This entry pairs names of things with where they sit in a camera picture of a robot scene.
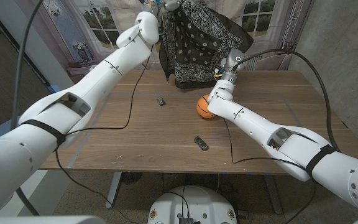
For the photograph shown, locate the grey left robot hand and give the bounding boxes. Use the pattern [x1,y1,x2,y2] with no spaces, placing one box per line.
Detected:
[140,0,181,12]

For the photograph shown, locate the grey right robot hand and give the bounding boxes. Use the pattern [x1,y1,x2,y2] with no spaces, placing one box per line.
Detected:
[218,48,247,84]

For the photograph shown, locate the black paisley bandana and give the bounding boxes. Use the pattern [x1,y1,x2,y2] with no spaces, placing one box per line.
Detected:
[158,0,255,90]

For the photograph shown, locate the small orange basketball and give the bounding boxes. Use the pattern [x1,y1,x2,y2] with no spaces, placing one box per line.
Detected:
[196,95,216,119]

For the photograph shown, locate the small black remote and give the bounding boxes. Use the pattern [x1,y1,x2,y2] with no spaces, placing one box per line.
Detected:
[193,136,209,152]

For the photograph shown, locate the printed window backdrop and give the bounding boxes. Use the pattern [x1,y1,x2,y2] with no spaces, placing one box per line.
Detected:
[40,0,315,72]

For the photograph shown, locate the grey table leg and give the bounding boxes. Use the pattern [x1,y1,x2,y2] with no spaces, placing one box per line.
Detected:
[264,174,283,215]

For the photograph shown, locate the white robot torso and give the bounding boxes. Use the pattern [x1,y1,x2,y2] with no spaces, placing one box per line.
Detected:
[147,185,238,224]

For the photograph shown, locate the black round floor object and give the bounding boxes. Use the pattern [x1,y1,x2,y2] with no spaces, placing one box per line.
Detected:
[119,172,144,184]

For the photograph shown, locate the white table leg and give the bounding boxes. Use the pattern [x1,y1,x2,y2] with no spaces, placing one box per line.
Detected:
[105,171,122,209]

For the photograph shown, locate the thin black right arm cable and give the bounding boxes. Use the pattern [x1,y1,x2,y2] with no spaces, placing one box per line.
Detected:
[223,118,318,224]

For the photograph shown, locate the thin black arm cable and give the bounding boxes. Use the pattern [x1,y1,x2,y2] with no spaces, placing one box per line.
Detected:
[54,43,155,224]
[223,118,318,224]

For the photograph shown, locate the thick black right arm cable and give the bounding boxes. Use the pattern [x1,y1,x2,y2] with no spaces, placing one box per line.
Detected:
[232,48,341,153]

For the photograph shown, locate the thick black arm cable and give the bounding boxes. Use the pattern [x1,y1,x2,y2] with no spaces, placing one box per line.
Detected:
[232,48,341,153]
[9,0,45,216]

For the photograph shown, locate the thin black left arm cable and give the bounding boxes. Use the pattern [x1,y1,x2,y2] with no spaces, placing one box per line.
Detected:
[54,43,155,224]

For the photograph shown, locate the black torso cable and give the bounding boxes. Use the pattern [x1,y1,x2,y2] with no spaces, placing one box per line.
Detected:
[166,185,191,218]

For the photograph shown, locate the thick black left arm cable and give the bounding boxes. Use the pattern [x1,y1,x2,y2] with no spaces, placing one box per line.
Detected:
[9,0,45,216]

